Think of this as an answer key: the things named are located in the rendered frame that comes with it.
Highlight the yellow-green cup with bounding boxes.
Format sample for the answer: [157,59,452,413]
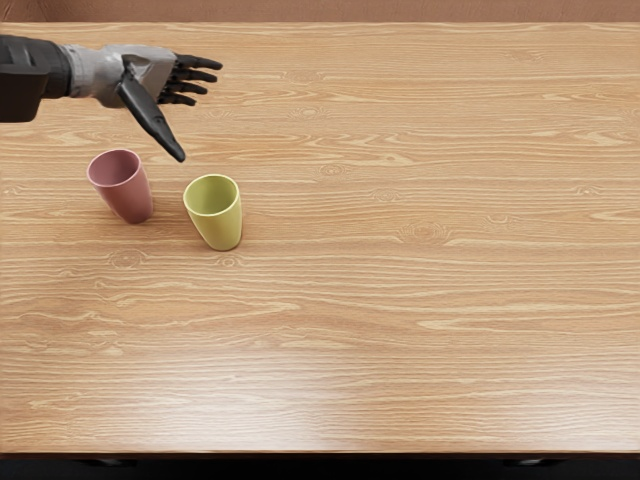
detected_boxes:
[182,173,244,252]

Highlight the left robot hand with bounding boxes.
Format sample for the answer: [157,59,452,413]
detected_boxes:
[61,43,224,164]

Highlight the pink cup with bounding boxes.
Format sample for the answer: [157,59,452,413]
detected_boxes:
[86,148,155,225]

